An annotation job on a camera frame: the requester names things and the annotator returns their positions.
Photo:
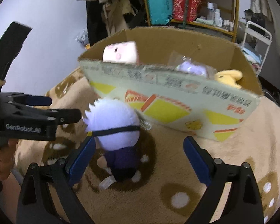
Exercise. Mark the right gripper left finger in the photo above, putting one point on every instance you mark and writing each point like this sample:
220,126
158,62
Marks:
35,204

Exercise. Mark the white-haired purple plush doll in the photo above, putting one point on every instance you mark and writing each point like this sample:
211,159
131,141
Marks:
127,149

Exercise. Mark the pink swiss roll plush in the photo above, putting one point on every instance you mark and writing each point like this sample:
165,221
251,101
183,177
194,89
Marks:
125,52

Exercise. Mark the bagged lavender plush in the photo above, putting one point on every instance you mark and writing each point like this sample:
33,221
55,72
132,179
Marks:
186,64

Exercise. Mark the person's left hand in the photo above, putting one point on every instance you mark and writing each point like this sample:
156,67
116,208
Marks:
7,158

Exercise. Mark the beige brown patterned rug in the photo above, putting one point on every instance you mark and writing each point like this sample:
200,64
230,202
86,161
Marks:
165,189

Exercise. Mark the plastic bag with snacks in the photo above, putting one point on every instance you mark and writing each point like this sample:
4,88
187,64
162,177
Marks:
82,39

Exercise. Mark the black hanging garment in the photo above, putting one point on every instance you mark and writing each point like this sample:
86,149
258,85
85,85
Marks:
96,28

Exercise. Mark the yellow plush toy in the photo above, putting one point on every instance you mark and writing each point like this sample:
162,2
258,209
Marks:
229,77

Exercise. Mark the printed cardboard box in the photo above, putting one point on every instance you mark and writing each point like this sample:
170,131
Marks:
186,102

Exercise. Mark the beige hanging coat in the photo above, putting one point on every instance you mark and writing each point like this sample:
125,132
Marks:
113,12

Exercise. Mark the white rolling cart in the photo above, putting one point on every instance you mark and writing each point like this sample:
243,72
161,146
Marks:
255,45

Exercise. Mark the teal bag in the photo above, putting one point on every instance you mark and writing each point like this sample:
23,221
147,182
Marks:
160,11

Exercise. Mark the white bottles on shelf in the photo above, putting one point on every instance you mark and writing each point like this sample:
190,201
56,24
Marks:
214,15

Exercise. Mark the green pole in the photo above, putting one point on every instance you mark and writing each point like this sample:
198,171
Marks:
185,14

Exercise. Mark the red patterned gift bag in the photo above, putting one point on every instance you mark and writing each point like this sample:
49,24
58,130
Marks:
179,8

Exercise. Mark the yellow wooden shelf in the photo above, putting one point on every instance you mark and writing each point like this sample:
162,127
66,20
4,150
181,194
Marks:
229,10

